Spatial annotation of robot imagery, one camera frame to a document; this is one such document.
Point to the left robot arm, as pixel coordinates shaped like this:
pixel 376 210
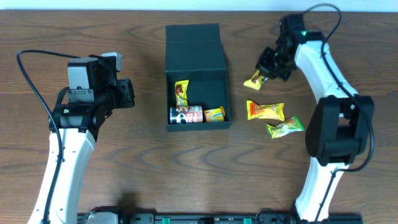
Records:
pixel 73 135

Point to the green yellow snack packet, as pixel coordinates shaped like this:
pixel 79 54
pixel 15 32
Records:
pixel 291 125

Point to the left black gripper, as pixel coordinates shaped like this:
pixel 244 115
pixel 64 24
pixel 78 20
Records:
pixel 125 93

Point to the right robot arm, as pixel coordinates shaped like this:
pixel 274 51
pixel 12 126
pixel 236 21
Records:
pixel 339 137

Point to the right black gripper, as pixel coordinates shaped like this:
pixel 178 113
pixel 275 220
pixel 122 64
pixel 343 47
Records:
pixel 270 62

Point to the red Pringles can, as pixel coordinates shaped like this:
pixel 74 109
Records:
pixel 186 114

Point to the yellow peanut butter packet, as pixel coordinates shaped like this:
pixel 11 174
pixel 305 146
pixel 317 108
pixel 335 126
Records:
pixel 272 111

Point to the yellow brown snack packet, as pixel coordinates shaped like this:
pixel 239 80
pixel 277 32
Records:
pixel 181 92

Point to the black mounting rail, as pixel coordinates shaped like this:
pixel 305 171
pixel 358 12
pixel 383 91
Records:
pixel 116 215

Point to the yellow chocolate snack packet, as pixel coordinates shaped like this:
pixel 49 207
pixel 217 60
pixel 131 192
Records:
pixel 256 81

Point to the dark green box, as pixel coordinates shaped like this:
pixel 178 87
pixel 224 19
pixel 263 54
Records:
pixel 195 53

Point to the orange biscuit packet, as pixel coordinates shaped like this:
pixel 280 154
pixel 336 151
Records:
pixel 215 115

